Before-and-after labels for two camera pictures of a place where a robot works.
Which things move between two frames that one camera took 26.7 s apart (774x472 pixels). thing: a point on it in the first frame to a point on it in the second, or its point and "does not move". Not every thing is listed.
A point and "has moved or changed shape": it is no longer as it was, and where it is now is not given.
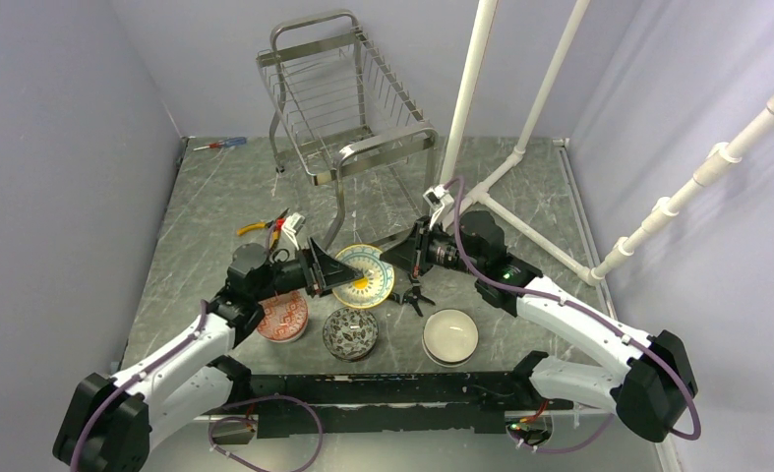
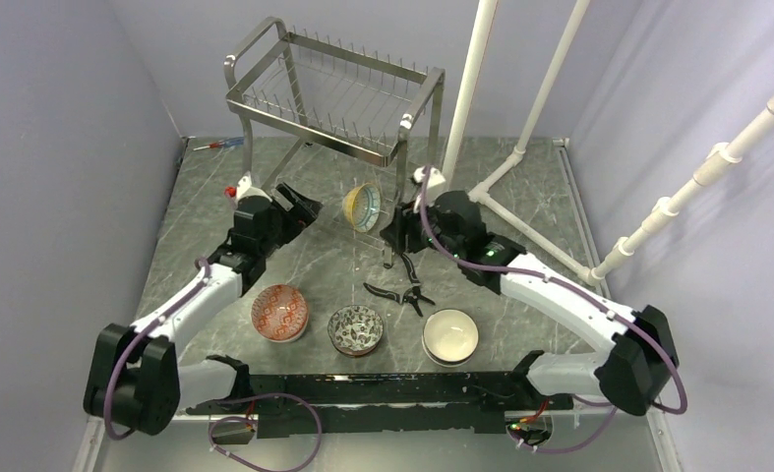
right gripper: x=413 y=253 to x=403 y=222
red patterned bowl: x=285 y=318 does not move
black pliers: x=414 y=298 does not move
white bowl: x=449 y=337 does not move
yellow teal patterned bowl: x=377 y=284 to x=361 y=206
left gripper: x=321 y=271 to x=295 y=224
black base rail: x=297 y=404 does not move
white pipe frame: x=480 y=192 does not move
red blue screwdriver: x=234 y=141 does not move
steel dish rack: x=334 y=103 has moved or changed shape
